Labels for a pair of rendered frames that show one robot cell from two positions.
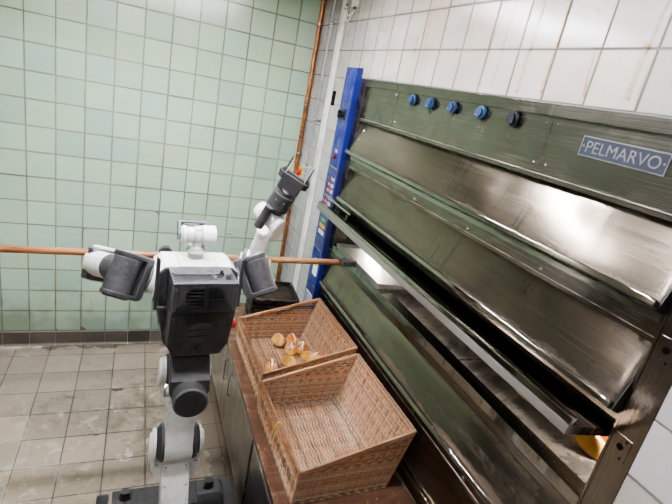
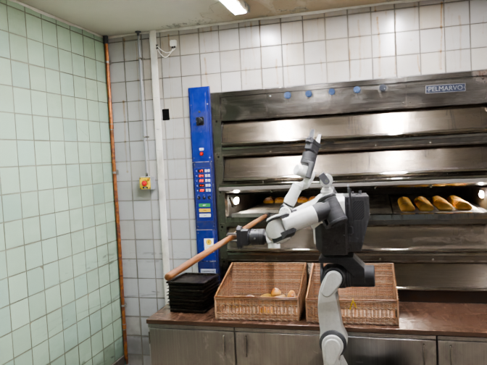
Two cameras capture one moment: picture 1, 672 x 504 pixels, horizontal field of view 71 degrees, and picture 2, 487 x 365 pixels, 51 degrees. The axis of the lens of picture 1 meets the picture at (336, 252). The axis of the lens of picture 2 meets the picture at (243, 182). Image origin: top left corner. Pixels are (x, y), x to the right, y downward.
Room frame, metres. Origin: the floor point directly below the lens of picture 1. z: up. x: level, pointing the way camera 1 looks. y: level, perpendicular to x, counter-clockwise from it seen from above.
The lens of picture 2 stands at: (0.12, 2.80, 1.63)
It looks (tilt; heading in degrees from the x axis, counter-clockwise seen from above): 3 degrees down; 310
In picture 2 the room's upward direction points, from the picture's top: 3 degrees counter-clockwise
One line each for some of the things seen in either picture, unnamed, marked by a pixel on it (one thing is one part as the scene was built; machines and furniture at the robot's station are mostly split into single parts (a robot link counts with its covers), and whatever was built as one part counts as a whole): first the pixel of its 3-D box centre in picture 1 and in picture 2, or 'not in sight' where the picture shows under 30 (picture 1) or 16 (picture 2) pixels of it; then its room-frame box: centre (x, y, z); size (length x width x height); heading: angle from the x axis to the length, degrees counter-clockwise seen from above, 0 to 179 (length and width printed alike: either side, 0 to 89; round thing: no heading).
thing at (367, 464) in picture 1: (329, 418); (351, 291); (1.67, -0.12, 0.72); 0.56 x 0.49 x 0.28; 26
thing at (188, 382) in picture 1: (187, 371); (347, 270); (1.40, 0.43, 1.00); 0.28 x 0.13 x 0.18; 25
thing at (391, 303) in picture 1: (412, 325); (350, 217); (1.80, -0.38, 1.16); 1.80 x 0.06 x 0.04; 25
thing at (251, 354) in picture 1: (292, 343); (262, 289); (2.21, 0.13, 0.72); 0.56 x 0.49 x 0.28; 26
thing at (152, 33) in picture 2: (313, 179); (161, 183); (3.05, 0.24, 1.45); 0.05 x 0.02 x 2.30; 25
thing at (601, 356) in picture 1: (431, 240); (347, 163); (1.79, -0.36, 1.54); 1.79 x 0.11 x 0.19; 25
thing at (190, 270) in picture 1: (194, 300); (339, 220); (1.43, 0.44, 1.26); 0.34 x 0.30 x 0.36; 119
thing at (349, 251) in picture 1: (385, 264); (272, 211); (2.39, -0.27, 1.20); 0.55 x 0.36 x 0.03; 24
